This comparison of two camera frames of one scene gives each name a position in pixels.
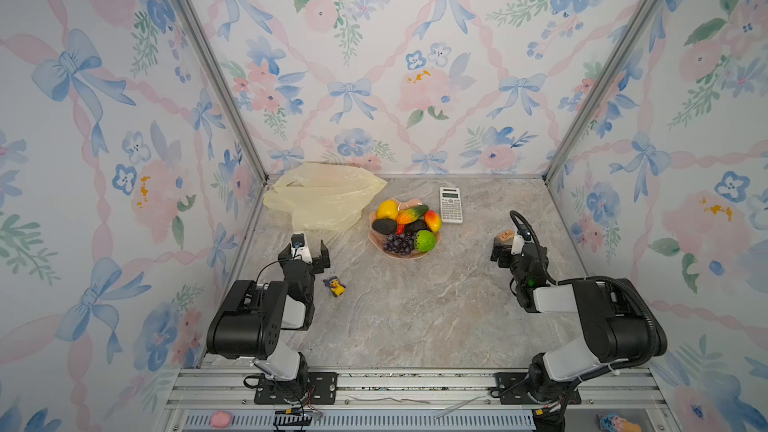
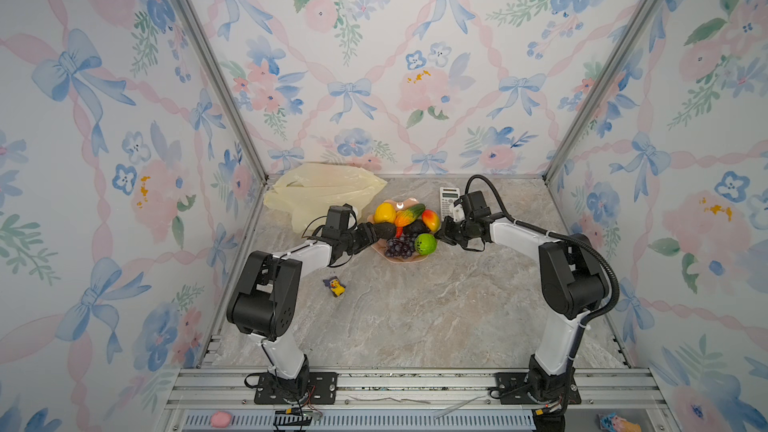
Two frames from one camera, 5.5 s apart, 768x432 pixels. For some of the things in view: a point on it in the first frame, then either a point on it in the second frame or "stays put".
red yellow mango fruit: x=433 y=221 stays put
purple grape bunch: x=403 y=244 stays put
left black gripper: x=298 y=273 → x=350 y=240
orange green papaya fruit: x=404 y=216 stays put
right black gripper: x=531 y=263 → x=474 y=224
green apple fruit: x=425 y=241 stays put
